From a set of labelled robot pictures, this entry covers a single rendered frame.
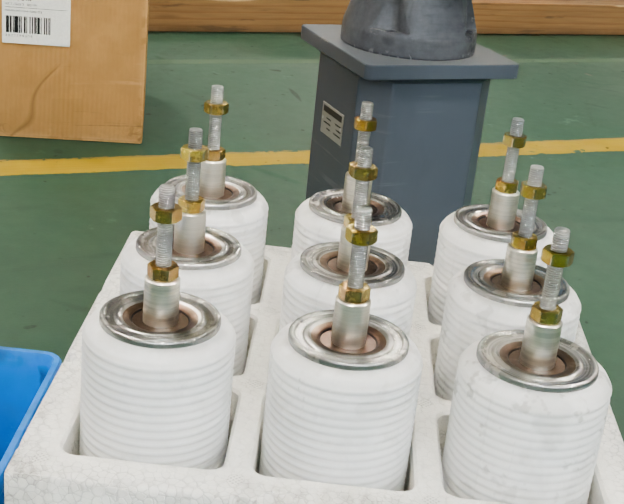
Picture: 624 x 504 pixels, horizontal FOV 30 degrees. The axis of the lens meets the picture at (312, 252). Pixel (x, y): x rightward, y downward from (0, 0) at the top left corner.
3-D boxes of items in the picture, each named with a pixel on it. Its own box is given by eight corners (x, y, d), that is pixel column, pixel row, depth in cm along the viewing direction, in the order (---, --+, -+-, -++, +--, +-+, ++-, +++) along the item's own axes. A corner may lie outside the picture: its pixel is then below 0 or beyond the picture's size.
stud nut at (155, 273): (180, 272, 72) (181, 260, 72) (176, 284, 71) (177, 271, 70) (149, 269, 72) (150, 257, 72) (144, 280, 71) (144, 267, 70)
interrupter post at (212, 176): (200, 202, 93) (202, 163, 92) (192, 192, 95) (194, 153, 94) (228, 201, 94) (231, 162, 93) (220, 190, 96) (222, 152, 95)
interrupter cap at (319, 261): (331, 241, 88) (332, 232, 88) (421, 268, 85) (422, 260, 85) (279, 271, 82) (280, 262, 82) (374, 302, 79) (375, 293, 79)
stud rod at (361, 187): (353, 244, 84) (365, 144, 81) (364, 249, 83) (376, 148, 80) (344, 247, 83) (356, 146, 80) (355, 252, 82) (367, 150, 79)
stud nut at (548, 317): (552, 328, 70) (554, 316, 70) (526, 319, 71) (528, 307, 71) (564, 318, 72) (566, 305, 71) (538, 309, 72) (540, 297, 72)
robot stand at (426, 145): (277, 260, 146) (300, 23, 135) (409, 251, 154) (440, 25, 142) (336, 326, 131) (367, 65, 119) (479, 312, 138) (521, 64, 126)
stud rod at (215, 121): (205, 178, 93) (211, 87, 90) (205, 174, 94) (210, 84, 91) (218, 179, 94) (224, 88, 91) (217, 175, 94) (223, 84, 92)
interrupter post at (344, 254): (344, 260, 85) (349, 218, 84) (374, 269, 84) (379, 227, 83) (329, 270, 83) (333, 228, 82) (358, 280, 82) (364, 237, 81)
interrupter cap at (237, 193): (177, 215, 90) (177, 207, 90) (153, 182, 96) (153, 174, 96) (269, 211, 93) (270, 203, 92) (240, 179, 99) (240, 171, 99)
